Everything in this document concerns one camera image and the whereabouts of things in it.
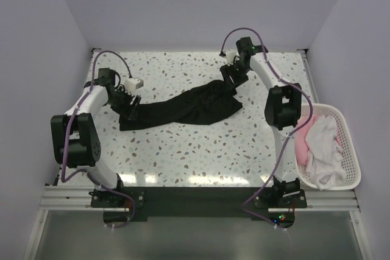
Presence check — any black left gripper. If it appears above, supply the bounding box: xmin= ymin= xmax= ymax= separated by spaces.
xmin=107 ymin=86 xmax=141 ymax=120

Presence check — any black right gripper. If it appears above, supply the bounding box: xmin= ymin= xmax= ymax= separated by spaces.
xmin=220 ymin=61 xmax=251 ymax=92

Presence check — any black t-shirt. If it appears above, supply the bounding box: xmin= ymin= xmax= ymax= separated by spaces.
xmin=119 ymin=80 xmax=243 ymax=132

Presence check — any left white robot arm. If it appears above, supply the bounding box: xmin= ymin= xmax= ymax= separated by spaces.
xmin=51 ymin=68 xmax=144 ymax=206

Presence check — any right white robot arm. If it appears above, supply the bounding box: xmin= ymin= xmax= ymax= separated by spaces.
xmin=219 ymin=37 xmax=302 ymax=207

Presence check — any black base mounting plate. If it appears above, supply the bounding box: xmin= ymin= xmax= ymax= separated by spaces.
xmin=89 ymin=187 xmax=308 ymax=228

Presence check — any pink t-shirt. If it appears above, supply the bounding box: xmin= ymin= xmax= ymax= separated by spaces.
xmin=294 ymin=115 xmax=316 ymax=166

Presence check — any white t-shirt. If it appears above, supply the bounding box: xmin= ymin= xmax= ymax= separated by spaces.
xmin=305 ymin=116 xmax=347 ymax=190

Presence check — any white plastic laundry basket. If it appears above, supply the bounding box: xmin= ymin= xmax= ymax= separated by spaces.
xmin=297 ymin=104 xmax=361 ymax=191

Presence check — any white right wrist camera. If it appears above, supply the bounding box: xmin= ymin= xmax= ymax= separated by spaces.
xmin=225 ymin=51 xmax=236 ymax=63

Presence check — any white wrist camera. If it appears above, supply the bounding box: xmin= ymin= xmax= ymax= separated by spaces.
xmin=123 ymin=77 xmax=144 ymax=92
xmin=225 ymin=51 xmax=236 ymax=63

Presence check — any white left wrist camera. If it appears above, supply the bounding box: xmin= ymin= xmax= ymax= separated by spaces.
xmin=123 ymin=77 xmax=144 ymax=92

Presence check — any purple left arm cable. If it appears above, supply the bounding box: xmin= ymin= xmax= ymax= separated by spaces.
xmin=60 ymin=50 xmax=137 ymax=230

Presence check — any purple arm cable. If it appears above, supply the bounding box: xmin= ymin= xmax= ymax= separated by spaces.
xmin=60 ymin=50 xmax=137 ymax=230
xmin=218 ymin=27 xmax=315 ymax=227

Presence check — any aluminium front rail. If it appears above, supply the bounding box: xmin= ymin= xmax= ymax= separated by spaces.
xmin=39 ymin=186 xmax=360 ymax=211

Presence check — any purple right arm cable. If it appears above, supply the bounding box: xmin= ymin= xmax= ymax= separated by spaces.
xmin=218 ymin=27 xmax=315 ymax=227

